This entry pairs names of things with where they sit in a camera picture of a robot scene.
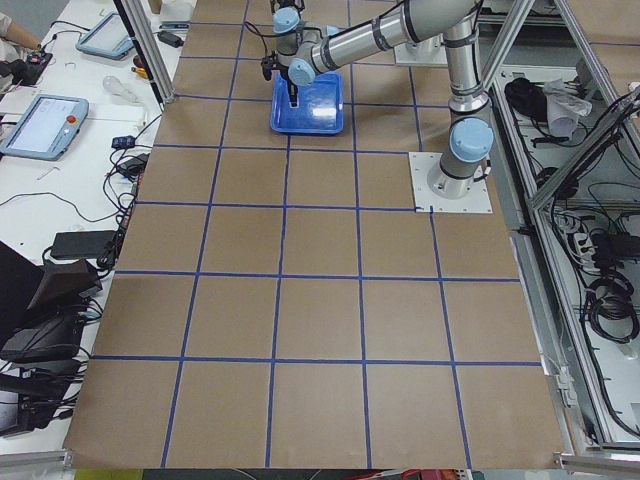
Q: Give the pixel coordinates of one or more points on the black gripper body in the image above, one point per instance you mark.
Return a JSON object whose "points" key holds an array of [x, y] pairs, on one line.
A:
{"points": [[292, 94]]}

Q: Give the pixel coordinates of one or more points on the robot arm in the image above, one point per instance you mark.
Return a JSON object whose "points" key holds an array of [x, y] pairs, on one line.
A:
{"points": [[276, 5], [305, 50]]}

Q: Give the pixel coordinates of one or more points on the blue plastic tray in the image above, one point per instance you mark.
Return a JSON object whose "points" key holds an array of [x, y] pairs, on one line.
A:
{"points": [[321, 110]]}

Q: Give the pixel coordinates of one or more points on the black power adapter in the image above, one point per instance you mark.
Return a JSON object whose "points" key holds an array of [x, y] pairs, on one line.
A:
{"points": [[170, 39]]}

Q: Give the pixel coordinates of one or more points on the far teach pendant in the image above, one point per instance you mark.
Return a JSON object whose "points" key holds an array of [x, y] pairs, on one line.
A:
{"points": [[107, 39]]}

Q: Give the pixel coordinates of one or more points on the teach pendant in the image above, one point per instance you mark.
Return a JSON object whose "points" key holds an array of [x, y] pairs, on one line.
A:
{"points": [[47, 128], [107, 39]]}

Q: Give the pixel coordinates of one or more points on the near teach pendant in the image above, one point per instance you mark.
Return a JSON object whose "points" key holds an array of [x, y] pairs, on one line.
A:
{"points": [[47, 128]]}

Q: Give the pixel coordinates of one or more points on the black power brick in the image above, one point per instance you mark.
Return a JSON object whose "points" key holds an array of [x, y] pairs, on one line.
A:
{"points": [[81, 244]]}

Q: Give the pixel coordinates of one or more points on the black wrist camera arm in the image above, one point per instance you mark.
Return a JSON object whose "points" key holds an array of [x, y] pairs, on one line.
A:
{"points": [[269, 63]]}

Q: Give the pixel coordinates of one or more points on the aluminium frame post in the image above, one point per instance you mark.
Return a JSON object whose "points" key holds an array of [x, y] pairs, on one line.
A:
{"points": [[138, 27]]}

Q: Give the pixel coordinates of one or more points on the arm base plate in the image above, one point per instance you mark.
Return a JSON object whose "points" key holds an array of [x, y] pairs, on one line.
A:
{"points": [[429, 53], [434, 192]]}

